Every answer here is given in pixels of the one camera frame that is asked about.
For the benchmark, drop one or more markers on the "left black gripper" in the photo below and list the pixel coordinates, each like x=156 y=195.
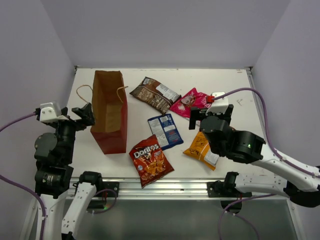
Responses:
x=85 y=113

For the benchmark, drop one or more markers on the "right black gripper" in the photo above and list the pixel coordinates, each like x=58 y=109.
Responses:
x=199 y=113

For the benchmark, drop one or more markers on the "pink snack bag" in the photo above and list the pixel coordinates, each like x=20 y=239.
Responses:
x=192 y=98

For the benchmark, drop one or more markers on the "red paper bag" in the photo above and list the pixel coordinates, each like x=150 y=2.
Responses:
x=110 y=110

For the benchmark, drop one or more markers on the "blue snack bag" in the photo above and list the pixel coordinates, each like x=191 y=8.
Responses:
x=165 y=130

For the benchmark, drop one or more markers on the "orange kettle chip bag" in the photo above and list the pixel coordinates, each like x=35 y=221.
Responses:
x=200 y=150

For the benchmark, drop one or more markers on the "brown chip bag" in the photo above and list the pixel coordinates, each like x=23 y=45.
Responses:
x=156 y=95

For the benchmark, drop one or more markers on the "red Doritos bag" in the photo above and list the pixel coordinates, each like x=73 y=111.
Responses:
x=150 y=161

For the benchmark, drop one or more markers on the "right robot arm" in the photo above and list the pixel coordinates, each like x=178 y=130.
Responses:
x=293 y=180

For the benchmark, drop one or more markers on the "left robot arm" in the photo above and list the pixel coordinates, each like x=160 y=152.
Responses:
x=54 y=155

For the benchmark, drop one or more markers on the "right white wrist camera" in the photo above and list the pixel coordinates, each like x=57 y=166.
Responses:
x=217 y=105

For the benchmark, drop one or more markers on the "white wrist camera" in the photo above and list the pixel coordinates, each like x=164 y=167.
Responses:
x=50 y=112
x=217 y=105

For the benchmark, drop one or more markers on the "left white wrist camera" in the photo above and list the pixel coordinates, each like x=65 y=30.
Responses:
x=50 y=112

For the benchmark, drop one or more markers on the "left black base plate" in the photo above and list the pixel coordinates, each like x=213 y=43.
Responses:
x=113 y=189

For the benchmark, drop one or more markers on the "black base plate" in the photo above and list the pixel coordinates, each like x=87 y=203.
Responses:
x=113 y=189
x=219 y=189

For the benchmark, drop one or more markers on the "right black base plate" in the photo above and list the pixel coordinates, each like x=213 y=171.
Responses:
x=219 y=189

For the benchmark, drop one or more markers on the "aluminium mounting rail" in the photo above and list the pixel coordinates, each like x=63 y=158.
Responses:
x=163 y=189

